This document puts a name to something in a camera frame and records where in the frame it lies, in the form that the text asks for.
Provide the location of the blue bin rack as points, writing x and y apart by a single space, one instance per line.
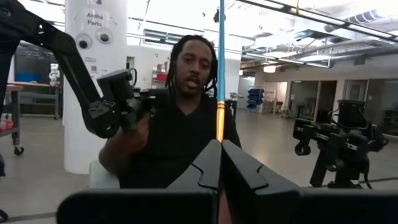
255 98

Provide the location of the person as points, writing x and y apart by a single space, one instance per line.
180 140

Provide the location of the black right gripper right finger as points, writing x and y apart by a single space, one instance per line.
248 180

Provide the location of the teal paintbrush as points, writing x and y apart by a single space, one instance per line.
221 62

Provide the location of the wooden cart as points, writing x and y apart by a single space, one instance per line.
14 90

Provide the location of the person's hand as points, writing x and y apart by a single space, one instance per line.
140 133

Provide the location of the white round pillar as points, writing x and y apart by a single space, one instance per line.
93 77

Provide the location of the white paper sign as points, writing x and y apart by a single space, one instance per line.
95 18

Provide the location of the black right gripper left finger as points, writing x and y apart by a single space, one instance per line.
199 174

